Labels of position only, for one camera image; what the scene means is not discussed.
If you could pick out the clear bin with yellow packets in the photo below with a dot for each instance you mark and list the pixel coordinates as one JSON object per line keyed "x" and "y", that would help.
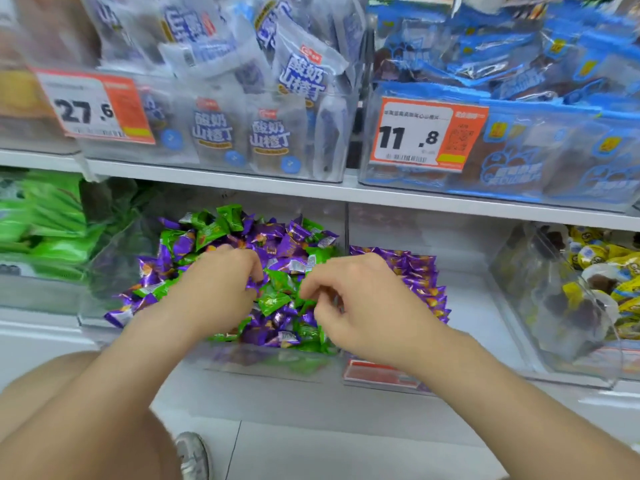
{"x": 560, "y": 314}

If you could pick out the pile of green packets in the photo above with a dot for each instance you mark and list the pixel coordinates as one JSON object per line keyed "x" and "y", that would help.
{"x": 45, "y": 219}

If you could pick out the row of purple candy packets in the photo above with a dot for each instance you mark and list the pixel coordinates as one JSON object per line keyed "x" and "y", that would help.
{"x": 425, "y": 279}

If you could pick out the red price tag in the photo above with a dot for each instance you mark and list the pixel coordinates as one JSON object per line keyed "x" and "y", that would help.
{"x": 375, "y": 373}

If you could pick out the pile of blue snack packets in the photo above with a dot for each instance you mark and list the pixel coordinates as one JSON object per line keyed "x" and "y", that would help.
{"x": 525, "y": 64}

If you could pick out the person's bare leg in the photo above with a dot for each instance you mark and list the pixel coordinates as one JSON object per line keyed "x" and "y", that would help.
{"x": 150, "y": 454}

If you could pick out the clear bin with brown packets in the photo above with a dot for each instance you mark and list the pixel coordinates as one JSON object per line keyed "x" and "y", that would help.
{"x": 30, "y": 54}

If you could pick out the person's left fingers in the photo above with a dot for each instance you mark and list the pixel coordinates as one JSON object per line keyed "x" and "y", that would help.
{"x": 245, "y": 267}

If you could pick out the clear bin with purple row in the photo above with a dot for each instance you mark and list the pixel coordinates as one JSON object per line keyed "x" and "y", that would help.
{"x": 475, "y": 304}

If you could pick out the clear bin with green packets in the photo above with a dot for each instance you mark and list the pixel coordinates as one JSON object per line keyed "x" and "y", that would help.
{"x": 40, "y": 294}

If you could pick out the white shelf base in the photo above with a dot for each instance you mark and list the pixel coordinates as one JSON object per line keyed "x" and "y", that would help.
{"x": 310, "y": 404}

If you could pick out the person's left hand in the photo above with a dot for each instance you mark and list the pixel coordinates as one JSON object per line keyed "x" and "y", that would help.
{"x": 215, "y": 294}

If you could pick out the clear bin with mixed candies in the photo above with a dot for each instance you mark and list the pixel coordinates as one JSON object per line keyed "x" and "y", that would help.
{"x": 125, "y": 254}

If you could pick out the person's left forearm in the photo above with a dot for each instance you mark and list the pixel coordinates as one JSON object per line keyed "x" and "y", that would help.
{"x": 95, "y": 394}

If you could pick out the white shelf board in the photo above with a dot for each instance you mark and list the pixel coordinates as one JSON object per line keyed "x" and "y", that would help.
{"x": 300, "y": 187}

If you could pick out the person's right thumb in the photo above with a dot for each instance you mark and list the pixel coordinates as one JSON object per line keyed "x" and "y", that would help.
{"x": 326, "y": 320}

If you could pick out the white orange price tag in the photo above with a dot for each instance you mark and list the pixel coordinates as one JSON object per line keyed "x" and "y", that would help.
{"x": 95, "y": 107}
{"x": 425, "y": 134}

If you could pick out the pile of yellow packets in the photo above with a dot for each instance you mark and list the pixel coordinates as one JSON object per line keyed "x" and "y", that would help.
{"x": 615, "y": 274}

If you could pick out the clear bin with blue packets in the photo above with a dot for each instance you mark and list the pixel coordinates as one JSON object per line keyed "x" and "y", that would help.
{"x": 510, "y": 189}

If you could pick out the person's right hand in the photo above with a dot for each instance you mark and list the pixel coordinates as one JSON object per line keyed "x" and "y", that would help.
{"x": 380, "y": 314}

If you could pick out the pile of white blue packets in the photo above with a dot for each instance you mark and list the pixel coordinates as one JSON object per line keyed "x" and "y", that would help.
{"x": 300, "y": 74}

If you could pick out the person's right forearm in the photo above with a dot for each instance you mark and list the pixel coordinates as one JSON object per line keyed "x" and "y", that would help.
{"x": 510, "y": 419}

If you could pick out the grey sneaker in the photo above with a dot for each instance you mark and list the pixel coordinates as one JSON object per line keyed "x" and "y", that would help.
{"x": 192, "y": 457}

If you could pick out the clear bin with white packets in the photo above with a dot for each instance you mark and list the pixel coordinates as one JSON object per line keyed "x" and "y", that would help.
{"x": 175, "y": 154}

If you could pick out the pile of purple green candies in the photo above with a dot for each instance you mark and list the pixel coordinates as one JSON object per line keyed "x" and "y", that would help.
{"x": 280, "y": 299}

